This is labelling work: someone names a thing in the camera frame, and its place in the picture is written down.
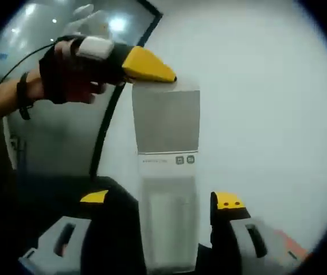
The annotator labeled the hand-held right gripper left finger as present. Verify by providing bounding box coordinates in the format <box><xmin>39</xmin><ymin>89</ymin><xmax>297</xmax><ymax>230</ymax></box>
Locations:
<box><xmin>18</xmin><ymin>177</ymin><xmax>147</xmax><ymax>275</ymax></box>

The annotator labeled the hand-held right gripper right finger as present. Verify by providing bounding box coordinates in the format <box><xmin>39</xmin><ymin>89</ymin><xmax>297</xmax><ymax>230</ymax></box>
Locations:
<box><xmin>197</xmin><ymin>191</ymin><xmax>309</xmax><ymax>275</ymax></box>

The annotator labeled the white box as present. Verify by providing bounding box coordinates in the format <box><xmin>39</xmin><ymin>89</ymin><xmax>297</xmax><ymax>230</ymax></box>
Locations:
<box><xmin>131</xmin><ymin>77</ymin><xmax>202</xmax><ymax>273</ymax></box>

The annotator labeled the person's right hand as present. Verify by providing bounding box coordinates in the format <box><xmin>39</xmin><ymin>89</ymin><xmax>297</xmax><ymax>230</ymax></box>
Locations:
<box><xmin>275</xmin><ymin>229</ymin><xmax>310</xmax><ymax>260</ymax></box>

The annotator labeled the person's left hand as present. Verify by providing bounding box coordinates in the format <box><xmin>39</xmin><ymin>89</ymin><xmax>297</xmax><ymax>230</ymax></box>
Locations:
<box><xmin>38</xmin><ymin>34</ymin><xmax>108</xmax><ymax>105</ymax></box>

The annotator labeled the black wristband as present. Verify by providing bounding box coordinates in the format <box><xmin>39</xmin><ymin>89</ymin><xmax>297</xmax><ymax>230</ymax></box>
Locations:
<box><xmin>16</xmin><ymin>72</ymin><xmax>35</xmax><ymax>120</ymax></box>

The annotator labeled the black partition frame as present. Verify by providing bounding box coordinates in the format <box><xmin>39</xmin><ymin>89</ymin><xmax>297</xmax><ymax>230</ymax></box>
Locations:
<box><xmin>89</xmin><ymin>0</ymin><xmax>164</xmax><ymax>180</ymax></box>

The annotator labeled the thin black cable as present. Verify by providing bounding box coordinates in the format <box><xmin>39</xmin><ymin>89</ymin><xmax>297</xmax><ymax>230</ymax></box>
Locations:
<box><xmin>0</xmin><ymin>41</ymin><xmax>60</xmax><ymax>115</ymax></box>

